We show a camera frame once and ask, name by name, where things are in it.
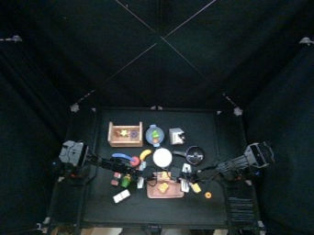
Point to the orange toy squash half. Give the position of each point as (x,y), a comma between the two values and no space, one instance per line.
(163,187)
(165,175)

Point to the white toy knife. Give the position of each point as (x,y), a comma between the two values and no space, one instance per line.
(185,185)

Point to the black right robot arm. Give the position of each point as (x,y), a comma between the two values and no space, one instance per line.
(237,162)

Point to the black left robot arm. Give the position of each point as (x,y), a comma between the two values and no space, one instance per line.
(100,161)

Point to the white small toy piece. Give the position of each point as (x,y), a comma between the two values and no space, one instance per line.
(186,167)
(142,165)

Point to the white striped toy piece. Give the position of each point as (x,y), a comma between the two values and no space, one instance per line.
(141,182)

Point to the yellow toy food piece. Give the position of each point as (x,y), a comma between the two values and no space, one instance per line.
(195,187)

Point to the wooden cutting board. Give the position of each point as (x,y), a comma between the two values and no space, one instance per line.
(174,192)

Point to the white round plate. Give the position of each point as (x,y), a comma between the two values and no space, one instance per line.
(162,157)

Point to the green toy corn cob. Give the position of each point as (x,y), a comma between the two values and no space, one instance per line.
(126,181)

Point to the pink toy cube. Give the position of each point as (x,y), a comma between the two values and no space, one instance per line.
(116,175)

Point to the yellow toy banana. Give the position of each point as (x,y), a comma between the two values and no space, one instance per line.
(145,153)

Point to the black frying pan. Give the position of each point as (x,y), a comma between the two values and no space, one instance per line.
(195,154)

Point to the red toy cube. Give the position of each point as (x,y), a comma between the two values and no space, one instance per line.
(115,182)

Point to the blue curved toy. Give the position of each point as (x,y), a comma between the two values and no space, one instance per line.
(122,155)

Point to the white flat toy box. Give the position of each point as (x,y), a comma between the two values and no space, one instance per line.
(122,195)

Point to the orange toy carrot piece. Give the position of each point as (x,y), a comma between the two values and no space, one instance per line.
(155,140)

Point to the open wooden box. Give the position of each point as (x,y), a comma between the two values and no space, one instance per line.
(126,141)

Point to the blue toy pot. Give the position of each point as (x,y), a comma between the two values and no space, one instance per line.
(155,137)

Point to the green toy vegetable piece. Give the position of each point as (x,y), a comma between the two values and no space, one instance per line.
(155,133)

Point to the purple toy block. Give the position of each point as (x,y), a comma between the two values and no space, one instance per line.
(134,133)

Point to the yellow toy star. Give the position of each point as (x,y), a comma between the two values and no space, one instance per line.
(123,132)

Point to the grey frame corner bracket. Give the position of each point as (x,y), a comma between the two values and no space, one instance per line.
(155,107)
(306,40)
(74,107)
(238,110)
(16,39)

